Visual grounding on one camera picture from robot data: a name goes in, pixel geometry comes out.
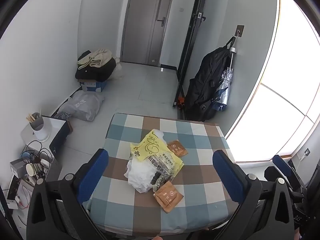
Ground wall socket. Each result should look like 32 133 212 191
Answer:
304 148 310 155

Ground white plastic bag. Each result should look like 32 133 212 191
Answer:
124 157 157 193

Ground wall hook plate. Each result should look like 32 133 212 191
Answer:
234 25 245 37

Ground orange sachet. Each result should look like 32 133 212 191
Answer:
167 140 188 158
153 181 184 213

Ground bright window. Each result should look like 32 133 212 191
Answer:
227 0 319 163

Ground beige folded clothes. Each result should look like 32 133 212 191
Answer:
78 49 112 70

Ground black backpack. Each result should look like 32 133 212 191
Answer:
184 36 236 122

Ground grey speckled storage box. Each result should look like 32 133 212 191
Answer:
22 151 62 187

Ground white navy box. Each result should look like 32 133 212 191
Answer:
20 116 71 158

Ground grey plastic parcel bag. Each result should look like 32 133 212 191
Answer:
54 90 105 122

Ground white grey utensil holder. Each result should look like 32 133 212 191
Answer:
27 112 50 142

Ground checkered tablecloth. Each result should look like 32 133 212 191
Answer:
87 113 238 237

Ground silver folded umbrella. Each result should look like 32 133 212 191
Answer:
213 47 236 112

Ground grey entrance door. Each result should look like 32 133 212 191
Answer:
120 0 172 67

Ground blue white cardboard box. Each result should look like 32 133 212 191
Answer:
78 80 107 93

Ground black cables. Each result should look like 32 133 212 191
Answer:
21 139 54 170

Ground yellow plastic bag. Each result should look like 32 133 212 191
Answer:
130 129 184 181

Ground black framed glass door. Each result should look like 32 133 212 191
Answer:
172 0 206 107

